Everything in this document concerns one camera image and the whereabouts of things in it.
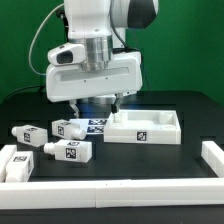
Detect white right barrier wall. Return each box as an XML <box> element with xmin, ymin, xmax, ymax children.
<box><xmin>201</xmin><ymin>141</ymin><xmax>224</xmax><ymax>178</ymax></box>

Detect black cables at base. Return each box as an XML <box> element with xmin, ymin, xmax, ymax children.
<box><xmin>0</xmin><ymin>84</ymin><xmax>48</xmax><ymax>105</ymax></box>

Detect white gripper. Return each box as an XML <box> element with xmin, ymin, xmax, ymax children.
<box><xmin>46</xmin><ymin>43</ymin><xmax>142</xmax><ymax>118</ymax></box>

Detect white barrier wall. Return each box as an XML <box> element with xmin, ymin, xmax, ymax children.
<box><xmin>0</xmin><ymin>145</ymin><xmax>17</xmax><ymax>183</ymax></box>
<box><xmin>201</xmin><ymin>141</ymin><xmax>224</xmax><ymax>178</ymax></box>
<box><xmin>0</xmin><ymin>178</ymin><xmax>224</xmax><ymax>210</ymax></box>

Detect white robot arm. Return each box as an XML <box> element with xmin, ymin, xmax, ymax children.
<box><xmin>46</xmin><ymin>0</ymin><xmax>159</xmax><ymax>113</ymax></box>

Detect white square table top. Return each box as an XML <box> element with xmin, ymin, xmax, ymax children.
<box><xmin>104</xmin><ymin>110</ymin><xmax>181</xmax><ymax>145</ymax></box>

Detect white sheet with markers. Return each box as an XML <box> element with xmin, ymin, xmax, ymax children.
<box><xmin>70</xmin><ymin>118</ymin><xmax>107</xmax><ymax>135</ymax></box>

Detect grey cable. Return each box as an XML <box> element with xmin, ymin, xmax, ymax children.
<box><xmin>28</xmin><ymin>3</ymin><xmax>65</xmax><ymax>77</ymax></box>

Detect white left barrier wall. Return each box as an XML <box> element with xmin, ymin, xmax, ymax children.
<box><xmin>0</xmin><ymin>145</ymin><xmax>17</xmax><ymax>183</ymax></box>

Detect white front barrier wall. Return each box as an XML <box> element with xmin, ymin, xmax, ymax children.
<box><xmin>0</xmin><ymin>178</ymin><xmax>224</xmax><ymax>210</ymax></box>

